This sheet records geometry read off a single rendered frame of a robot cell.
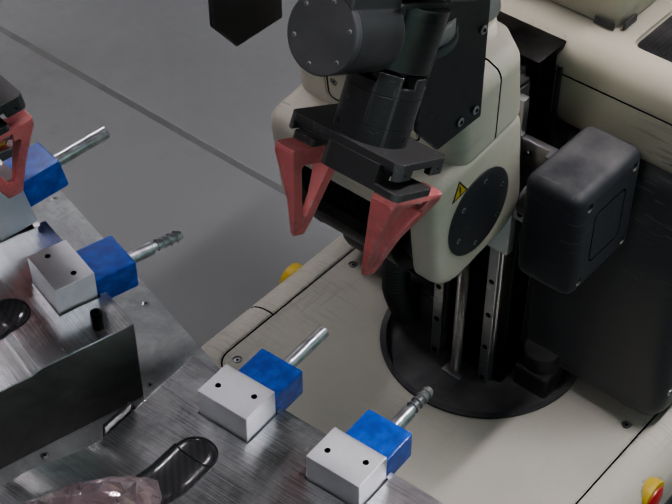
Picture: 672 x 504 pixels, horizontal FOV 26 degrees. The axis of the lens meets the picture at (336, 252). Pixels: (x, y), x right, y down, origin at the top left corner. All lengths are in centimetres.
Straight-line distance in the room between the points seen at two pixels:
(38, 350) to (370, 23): 40
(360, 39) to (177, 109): 192
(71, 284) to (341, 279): 94
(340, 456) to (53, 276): 28
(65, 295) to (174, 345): 14
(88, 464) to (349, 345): 91
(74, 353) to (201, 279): 133
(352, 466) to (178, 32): 206
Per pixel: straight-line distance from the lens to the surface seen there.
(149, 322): 132
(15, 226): 129
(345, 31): 95
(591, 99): 166
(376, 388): 195
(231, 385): 115
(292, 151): 107
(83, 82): 296
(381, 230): 104
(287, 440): 115
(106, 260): 123
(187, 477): 114
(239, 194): 266
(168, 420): 117
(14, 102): 120
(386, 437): 113
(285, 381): 117
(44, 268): 121
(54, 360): 118
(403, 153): 104
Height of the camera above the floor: 174
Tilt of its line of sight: 43 degrees down
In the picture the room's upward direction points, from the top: straight up
